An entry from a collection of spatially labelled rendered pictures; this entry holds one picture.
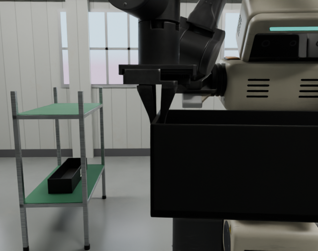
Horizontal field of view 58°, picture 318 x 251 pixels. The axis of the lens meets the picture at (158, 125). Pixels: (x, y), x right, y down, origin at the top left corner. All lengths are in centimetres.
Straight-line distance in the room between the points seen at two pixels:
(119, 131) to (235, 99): 378
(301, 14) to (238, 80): 19
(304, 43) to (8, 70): 441
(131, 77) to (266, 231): 57
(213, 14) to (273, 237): 55
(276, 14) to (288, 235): 53
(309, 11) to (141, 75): 46
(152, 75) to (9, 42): 449
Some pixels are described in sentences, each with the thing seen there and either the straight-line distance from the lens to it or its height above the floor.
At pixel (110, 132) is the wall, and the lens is 447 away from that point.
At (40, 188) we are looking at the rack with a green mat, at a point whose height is 35.
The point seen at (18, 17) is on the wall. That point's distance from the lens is 481.
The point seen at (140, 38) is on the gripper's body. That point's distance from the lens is 40.
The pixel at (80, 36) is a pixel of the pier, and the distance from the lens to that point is 441.
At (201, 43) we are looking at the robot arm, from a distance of 62.
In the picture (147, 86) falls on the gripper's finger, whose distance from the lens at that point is 38.
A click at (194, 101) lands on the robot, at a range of 73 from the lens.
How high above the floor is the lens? 118
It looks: 9 degrees down
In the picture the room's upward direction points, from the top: straight up
